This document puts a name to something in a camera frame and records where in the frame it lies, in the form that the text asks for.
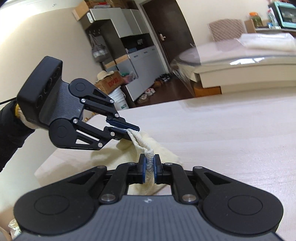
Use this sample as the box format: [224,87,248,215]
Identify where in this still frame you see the cream yellow terry towel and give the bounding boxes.
[88,131,183,195]

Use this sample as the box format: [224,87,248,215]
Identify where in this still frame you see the left black sleeve forearm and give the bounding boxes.
[1,100,35,171]

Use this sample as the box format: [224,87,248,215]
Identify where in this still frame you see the left gloved hand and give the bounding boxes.
[15,103,48,131]

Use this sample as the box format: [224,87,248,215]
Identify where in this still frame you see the white plastic bucket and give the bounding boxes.
[108,87,129,111]

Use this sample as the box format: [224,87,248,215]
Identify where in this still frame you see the cardboard box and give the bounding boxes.
[95,71,124,94]

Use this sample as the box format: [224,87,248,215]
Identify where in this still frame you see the straw hat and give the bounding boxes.
[97,70,114,82]

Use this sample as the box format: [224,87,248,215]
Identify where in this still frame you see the shoes on floor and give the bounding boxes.
[137,74,172,104]

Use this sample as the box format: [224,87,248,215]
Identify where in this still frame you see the grey storage cabinet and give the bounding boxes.
[79,8,168,101]

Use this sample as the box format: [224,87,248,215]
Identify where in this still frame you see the hanging grey bag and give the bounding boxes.
[89,34,111,62]

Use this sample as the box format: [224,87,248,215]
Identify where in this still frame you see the cream dining table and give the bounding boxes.
[171,39,295,97]

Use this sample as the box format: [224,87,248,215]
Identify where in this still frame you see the dark wooden door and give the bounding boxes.
[140,0,195,64]

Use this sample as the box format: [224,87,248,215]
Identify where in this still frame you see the quilted beige chair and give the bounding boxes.
[208,19,246,42]

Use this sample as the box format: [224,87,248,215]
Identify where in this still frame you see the orange lid jar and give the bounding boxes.
[249,12,263,28]

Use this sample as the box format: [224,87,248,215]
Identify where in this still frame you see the plastic wrapped white roll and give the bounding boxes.
[238,33,295,52]

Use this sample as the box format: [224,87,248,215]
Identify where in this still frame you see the teal toaster oven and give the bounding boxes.
[269,1,295,29]

